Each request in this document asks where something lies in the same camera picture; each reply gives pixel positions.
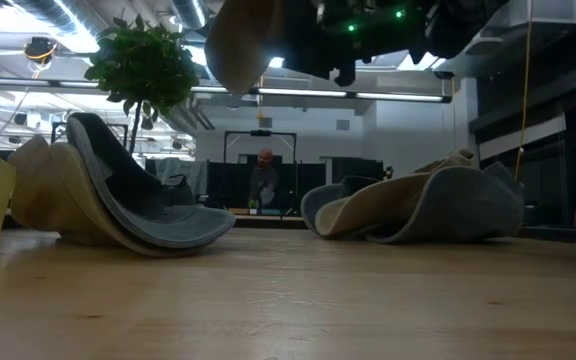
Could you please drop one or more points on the grey cloth partition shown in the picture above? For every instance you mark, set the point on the grey cloth partition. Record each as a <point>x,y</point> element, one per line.
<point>188,172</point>

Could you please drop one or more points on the long ceiling light bar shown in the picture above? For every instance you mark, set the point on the long ceiling light bar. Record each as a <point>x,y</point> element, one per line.
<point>318,93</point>

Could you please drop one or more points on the green leafy plant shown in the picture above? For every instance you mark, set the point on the green leafy plant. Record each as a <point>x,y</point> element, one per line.
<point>143,60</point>

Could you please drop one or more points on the grey cap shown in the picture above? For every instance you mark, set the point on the grey cap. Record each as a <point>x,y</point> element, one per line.
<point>468,210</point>
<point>178,222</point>
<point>328,197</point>

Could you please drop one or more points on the silver air duct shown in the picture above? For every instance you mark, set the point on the silver air duct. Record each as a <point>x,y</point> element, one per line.
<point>190,12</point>

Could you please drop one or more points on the black ceiling dome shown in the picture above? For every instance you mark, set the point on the black ceiling dome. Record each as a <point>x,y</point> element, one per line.
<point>40,49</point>

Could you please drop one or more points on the black robot station frame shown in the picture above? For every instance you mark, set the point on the black robot station frame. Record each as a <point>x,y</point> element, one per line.
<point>260,133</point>

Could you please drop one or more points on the black partition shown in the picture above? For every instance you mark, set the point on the black partition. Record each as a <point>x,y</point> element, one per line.
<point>228,185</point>

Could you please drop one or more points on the wooden table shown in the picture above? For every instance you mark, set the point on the wooden table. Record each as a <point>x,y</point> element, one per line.
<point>288,218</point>

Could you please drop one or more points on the small potted plant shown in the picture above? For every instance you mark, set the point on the small potted plant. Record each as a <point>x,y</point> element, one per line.
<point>253,205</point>

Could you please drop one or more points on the person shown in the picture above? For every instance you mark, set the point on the person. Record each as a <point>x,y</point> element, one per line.
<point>264,182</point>

